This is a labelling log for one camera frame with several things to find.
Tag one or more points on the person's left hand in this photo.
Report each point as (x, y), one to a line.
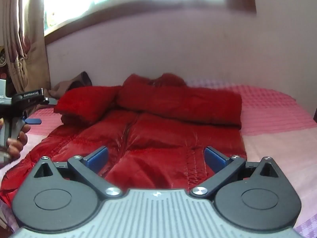
(21, 141)

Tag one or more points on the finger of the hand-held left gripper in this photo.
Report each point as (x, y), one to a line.
(33, 121)
(51, 101)

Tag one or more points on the pink checked bed blanket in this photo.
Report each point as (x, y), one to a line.
(272, 111)

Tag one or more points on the red puffer jacket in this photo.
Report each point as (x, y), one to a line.
(153, 138)

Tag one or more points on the brown crumpled cloth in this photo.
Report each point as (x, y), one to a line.
(76, 83)

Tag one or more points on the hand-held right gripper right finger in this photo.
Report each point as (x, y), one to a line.
(215, 157)

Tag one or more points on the beige patterned curtain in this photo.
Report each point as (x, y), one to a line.
(27, 42)

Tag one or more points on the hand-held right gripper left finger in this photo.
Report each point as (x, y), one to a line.
(97, 156)

